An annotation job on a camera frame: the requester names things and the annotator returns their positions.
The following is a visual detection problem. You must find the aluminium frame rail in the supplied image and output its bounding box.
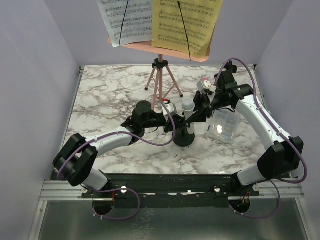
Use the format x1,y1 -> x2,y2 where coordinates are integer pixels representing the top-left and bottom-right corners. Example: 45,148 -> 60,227
39,180 -> 305,202

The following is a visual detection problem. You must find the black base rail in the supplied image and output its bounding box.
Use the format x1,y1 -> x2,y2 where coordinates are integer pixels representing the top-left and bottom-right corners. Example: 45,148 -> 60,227
51,171 -> 292,210

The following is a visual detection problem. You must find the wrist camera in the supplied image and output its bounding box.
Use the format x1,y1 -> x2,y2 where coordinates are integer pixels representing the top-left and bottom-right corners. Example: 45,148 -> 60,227
161,98 -> 177,120
196,80 -> 217,96

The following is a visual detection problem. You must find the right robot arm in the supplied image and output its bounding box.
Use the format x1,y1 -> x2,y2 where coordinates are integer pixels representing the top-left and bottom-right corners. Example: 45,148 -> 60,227
186,70 -> 306,196

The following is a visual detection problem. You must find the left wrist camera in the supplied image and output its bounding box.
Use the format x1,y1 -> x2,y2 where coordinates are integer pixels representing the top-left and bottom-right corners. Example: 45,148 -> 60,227
161,98 -> 177,120

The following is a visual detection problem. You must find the pink tripod music stand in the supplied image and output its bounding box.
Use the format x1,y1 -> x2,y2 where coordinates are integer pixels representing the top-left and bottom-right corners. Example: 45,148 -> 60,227
107,37 -> 210,121

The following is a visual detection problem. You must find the black microphone stand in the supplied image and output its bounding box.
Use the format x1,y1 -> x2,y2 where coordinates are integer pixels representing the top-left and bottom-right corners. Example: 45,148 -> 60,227
223,60 -> 238,73
173,116 -> 195,147

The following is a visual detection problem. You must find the white sheet music page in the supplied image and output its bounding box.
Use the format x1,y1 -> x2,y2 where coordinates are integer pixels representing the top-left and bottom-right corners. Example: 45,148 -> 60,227
97,0 -> 153,48

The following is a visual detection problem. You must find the clear plastic compartment box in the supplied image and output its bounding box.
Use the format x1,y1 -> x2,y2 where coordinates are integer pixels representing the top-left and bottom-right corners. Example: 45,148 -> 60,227
207,107 -> 240,144

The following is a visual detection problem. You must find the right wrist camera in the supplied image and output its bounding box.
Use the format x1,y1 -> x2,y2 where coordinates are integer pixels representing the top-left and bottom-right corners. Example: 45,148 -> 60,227
196,80 -> 217,96

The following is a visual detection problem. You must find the white microphone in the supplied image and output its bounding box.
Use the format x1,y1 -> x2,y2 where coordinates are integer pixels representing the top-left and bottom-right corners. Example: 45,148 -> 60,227
181,97 -> 195,135

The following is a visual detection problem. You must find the yellow sheet music page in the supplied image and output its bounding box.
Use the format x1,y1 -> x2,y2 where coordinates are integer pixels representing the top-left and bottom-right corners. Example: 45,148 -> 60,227
151,0 -> 224,59

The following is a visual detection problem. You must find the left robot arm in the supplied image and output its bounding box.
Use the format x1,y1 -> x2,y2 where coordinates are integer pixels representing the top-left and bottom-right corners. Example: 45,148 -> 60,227
52,100 -> 184,198

